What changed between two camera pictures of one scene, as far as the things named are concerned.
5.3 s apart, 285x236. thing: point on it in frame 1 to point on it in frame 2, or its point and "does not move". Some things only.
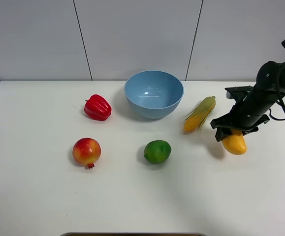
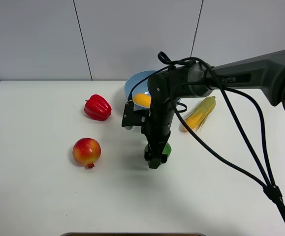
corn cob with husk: x=195 y=120 does not move
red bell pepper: x=97 y=108 does not move
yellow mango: x=235 y=143 to x=142 y=99
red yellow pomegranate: x=87 y=151 does not move
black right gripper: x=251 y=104 to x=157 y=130
